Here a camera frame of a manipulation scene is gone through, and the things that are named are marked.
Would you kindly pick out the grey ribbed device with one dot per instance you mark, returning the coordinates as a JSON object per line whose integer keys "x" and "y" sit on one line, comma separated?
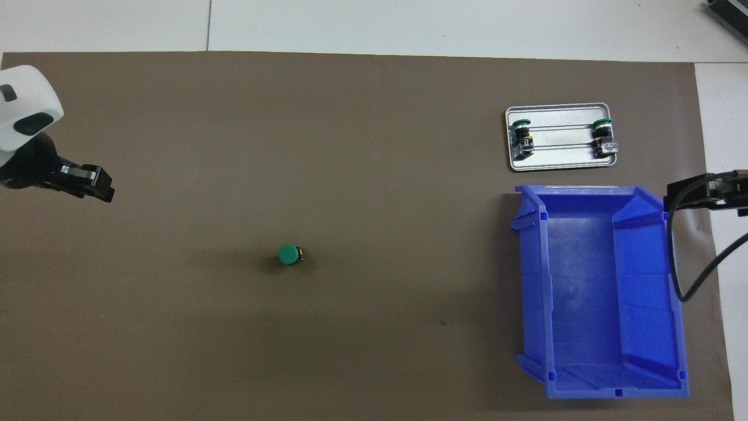
{"x": 730, "y": 10}

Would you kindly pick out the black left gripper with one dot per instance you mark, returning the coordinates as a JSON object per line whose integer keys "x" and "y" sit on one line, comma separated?
{"x": 29, "y": 169}

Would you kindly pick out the grey metal tray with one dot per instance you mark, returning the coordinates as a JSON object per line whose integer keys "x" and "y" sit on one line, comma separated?
{"x": 561, "y": 158}

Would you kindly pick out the green push button switch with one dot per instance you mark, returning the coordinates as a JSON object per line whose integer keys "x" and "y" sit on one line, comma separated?
{"x": 287, "y": 254}
{"x": 522, "y": 139}
{"x": 602, "y": 137}

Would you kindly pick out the blue plastic storage bin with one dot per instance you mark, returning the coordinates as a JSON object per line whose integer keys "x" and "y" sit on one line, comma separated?
{"x": 590, "y": 292}

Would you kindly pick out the brown table mat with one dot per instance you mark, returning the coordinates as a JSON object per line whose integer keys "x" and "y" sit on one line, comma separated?
{"x": 292, "y": 146}

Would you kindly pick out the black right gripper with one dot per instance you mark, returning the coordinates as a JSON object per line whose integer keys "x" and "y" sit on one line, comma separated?
{"x": 730, "y": 188}

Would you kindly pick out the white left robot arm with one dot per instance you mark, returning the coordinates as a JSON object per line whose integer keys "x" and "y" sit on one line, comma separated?
{"x": 23, "y": 99}

